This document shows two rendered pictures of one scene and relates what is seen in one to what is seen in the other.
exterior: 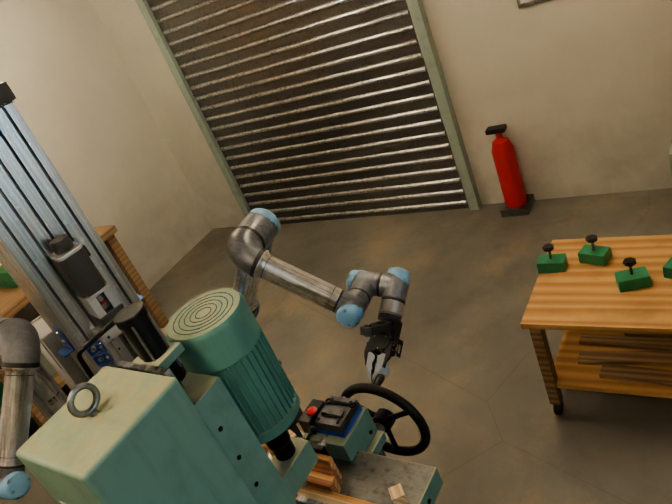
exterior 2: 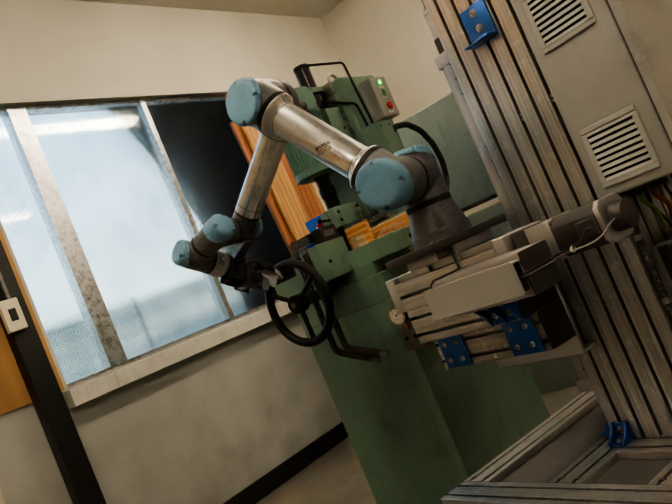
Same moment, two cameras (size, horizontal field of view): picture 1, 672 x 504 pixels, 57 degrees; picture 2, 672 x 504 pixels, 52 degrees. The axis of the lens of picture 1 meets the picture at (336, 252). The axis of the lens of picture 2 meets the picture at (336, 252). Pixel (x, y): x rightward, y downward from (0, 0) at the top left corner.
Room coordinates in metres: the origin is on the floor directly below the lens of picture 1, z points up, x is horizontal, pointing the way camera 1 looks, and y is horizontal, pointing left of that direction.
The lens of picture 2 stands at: (3.56, 0.24, 0.82)
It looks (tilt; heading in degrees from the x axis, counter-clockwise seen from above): 3 degrees up; 180
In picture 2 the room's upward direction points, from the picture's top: 23 degrees counter-clockwise
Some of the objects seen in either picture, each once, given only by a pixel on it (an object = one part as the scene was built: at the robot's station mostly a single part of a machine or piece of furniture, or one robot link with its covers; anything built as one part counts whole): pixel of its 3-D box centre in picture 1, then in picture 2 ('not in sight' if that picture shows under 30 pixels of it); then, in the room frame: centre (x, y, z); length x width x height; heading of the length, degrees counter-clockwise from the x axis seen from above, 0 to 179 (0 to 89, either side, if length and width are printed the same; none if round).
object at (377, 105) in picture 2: not in sight; (379, 99); (0.98, 0.62, 1.40); 0.10 x 0.06 x 0.16; 137
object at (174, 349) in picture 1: (149, 348); (309, 87); (1.02, 0.39, 1.53); 0.08 x 0.08 x 0.17; 47
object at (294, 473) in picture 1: (288, 471); (343, 218); (1.11, 0.31, 1.03); 0.14 x 0.07 x 0.09; 137
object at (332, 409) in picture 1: (329, 414); (313, 238); (1.29, 0.19, 0.99); 0.13 x 0.11 x 0.06; 47
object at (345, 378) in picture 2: not in sight; (431, 382); (1.04, 0.38, 0.35); 0.58 x 0.45 x 0.71; 137
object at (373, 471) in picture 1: (330, 469); (342, 265); (1.22, 0.25, 0.87); 0.61 x 0.30 x 0.06; 47
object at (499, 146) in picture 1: (508, 169); not in sight; (3.56, -1.23, 0.30); 0.19 x 0.18 x 0.60; 140
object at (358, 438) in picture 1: (340, 433); (320, 259); (1.28, 0.19, 0.91); 0.15 x 0.14 x 0.09; 47
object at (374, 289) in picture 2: not in sight; (389, 280); (1.04, 0.38, 0.76); 0.57 x 0.45 x 0.09; 137
